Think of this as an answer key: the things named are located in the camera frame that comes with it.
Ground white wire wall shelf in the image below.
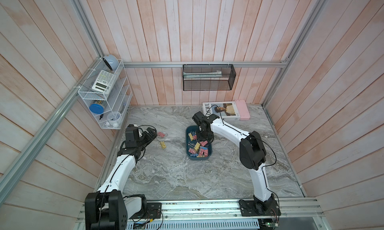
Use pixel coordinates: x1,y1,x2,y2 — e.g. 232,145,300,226
78,58,133,130

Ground pink case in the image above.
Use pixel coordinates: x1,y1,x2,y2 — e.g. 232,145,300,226
235,100,251,120

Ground teal plastic storage box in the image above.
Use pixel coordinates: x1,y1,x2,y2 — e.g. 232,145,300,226
185,126,213,161

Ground white LOEWE book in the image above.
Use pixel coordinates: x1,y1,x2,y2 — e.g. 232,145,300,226
203,101,240,121

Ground white cup on shelf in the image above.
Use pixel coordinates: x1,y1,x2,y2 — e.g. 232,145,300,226
106,111,122,128

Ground blue lid container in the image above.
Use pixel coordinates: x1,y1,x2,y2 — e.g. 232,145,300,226
89,101,105,115

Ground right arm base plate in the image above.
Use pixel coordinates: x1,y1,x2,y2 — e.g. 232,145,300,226
239,198,281,217

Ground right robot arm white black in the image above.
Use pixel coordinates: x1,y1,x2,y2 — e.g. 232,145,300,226
193,111,274,203

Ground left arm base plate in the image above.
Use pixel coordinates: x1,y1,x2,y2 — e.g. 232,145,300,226
131,202,162,220

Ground black mesh wall basket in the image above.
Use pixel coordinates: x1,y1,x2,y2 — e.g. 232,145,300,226
182,64,237,91

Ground white calculator on shelf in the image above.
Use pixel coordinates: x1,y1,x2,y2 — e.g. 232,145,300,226
92,70,117,95

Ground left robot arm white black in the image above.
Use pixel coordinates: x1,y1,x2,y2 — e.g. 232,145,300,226
85,124,158,230

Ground papers in mesh basket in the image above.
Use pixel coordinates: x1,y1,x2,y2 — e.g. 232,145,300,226
183,71,223,79

